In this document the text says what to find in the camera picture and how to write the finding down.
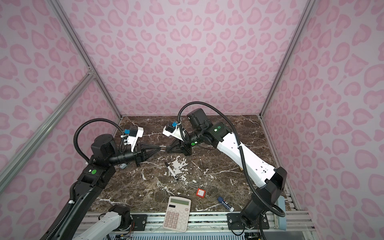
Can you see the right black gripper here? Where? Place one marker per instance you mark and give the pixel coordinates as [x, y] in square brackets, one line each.
[185, 148]

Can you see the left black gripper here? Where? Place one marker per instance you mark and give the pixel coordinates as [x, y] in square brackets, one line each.
[143, 155]

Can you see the red padlock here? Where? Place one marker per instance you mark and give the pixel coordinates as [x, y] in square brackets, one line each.
[199, 191]

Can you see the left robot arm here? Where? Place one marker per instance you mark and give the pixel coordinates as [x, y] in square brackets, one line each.
[92, 181]

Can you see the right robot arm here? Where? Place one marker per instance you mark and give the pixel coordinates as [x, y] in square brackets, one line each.
[268, 182]

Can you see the black white marker pen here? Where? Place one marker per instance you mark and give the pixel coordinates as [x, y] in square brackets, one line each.
[171, 171]

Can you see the pink calculator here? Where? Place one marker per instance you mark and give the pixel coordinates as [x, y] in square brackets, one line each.
[177, 214]

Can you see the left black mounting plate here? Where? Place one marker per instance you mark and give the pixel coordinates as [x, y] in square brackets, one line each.
[139, 222]

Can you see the black mounting plate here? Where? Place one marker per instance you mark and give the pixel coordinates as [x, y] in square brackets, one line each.
[139, 222]
[238, 221]

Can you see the blue white glue stick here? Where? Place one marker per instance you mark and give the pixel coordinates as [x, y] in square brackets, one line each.
[225, 204]

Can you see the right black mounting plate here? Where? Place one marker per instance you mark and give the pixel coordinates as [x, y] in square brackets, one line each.
[238, 221]

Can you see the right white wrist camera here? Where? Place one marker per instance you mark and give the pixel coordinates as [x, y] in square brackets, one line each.
[172, 129]

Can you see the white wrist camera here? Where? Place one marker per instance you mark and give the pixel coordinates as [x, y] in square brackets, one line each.
[130, 136]
[172, 129]

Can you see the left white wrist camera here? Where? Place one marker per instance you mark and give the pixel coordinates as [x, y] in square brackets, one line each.
[130, 136]

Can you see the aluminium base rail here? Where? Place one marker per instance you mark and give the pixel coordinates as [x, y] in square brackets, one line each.
[297, 225]

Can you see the diagonal aluminium frame bar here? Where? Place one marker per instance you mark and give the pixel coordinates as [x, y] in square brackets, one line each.
[19, 160]

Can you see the left corner aluminium post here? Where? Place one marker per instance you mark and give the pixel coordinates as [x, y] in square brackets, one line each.
[65, 22]

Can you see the corner aluminium post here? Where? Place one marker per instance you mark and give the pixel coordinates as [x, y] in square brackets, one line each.
[304, 19]
[65, 22]

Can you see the right corner aluminium post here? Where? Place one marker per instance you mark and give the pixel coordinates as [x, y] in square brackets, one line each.
[304, 19]

